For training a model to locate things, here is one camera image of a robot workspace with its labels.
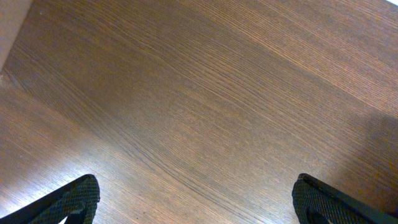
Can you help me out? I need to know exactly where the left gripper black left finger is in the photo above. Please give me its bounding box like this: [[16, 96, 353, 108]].
[[1, 174, 100, 224]]

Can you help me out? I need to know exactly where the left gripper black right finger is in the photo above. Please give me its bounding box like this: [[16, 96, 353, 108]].
[[292, 173, 397, 224]]

